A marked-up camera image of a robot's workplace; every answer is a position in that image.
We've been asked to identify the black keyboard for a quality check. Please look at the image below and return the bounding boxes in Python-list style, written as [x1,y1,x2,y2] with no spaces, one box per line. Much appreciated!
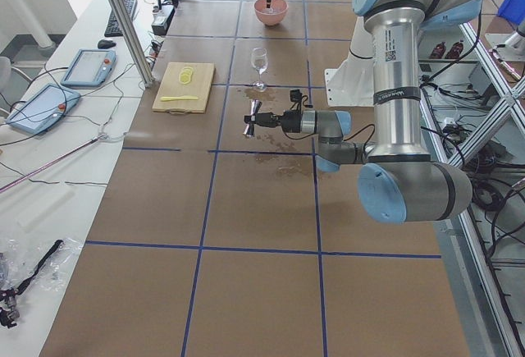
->
[103,0,139,38]

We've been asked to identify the black power box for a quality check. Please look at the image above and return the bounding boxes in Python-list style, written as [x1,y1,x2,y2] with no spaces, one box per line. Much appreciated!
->
[151,5,175,36]

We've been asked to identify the clear wine glass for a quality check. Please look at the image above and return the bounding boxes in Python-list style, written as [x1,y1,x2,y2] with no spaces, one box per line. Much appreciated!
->
[251,48,268,92]

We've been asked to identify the blue teach pendant far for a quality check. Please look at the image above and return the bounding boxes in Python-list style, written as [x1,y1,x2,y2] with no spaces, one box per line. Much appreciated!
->
[61,49,116,88]

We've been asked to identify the black computer mouse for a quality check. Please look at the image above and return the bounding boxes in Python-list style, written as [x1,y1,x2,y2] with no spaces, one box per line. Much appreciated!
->
[98,39,116,49]

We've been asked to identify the clear plastic bag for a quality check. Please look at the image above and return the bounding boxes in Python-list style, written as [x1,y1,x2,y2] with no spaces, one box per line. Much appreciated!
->
[1,237,83,301]

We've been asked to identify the bamboo cutting board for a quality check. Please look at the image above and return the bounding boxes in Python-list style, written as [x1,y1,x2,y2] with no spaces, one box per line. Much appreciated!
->
[152,62,215,113]

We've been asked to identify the aluminium frame post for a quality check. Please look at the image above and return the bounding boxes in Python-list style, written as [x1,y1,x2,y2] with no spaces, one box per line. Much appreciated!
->
[108,0,154,88]

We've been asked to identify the blue storage bin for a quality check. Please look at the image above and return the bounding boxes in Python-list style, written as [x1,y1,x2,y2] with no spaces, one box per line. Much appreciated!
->
[497,0,525,25]

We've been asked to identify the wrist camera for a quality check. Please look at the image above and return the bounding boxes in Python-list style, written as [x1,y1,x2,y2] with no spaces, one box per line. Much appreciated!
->
[290,89,311,111]

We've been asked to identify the steel double jigger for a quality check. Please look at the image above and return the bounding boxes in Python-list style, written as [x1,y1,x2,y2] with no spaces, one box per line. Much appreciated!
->
[244,99,262,138]

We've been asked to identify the blue teach pendant near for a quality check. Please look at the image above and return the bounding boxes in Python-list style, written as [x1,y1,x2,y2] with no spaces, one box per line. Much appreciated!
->
[6,84,80,135]

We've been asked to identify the pile of ice cubes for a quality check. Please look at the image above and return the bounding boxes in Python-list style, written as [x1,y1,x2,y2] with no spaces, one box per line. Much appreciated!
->
[262,8,282,16]

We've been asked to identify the yellow plastic knife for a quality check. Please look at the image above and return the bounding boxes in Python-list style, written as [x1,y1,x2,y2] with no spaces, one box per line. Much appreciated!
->
[160,95,199,102]

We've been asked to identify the black strap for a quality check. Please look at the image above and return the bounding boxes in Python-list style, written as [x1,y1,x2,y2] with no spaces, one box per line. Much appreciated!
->
[0,239,65,329]

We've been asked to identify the pink bowl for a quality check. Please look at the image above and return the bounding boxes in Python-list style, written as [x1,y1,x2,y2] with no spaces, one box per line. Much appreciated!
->
[253,0,288,26]

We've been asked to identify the blue teach pendant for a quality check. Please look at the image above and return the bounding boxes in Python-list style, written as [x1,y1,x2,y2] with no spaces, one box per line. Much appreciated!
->
[6,84,80,135]
[61,49,116,88]

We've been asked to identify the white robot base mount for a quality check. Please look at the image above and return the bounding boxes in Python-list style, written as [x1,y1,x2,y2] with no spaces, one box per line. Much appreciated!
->
[325,16,374,108]

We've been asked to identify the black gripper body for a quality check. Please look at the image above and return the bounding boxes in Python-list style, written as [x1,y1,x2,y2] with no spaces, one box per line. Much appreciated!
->
[257,111,302,133]

